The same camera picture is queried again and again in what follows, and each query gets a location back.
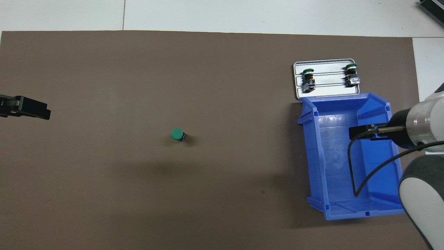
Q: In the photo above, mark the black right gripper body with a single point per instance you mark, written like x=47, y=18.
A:
x=400, y=133

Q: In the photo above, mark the black ridged metal device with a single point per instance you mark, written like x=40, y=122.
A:
x=433, y=8

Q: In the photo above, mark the silver metal tray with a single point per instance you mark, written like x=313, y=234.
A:
x=329, y=88

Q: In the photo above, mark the blue plastic storage bin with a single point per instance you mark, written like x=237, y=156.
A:
x=333, y=166

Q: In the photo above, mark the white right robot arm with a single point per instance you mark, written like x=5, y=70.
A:
x=423, y=194

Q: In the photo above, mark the green push button switch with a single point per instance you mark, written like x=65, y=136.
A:
x=352, y=75
x=177, y=134
x=308, y=81

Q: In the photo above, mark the brown paper table mat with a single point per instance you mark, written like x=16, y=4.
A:
x=104, y=173

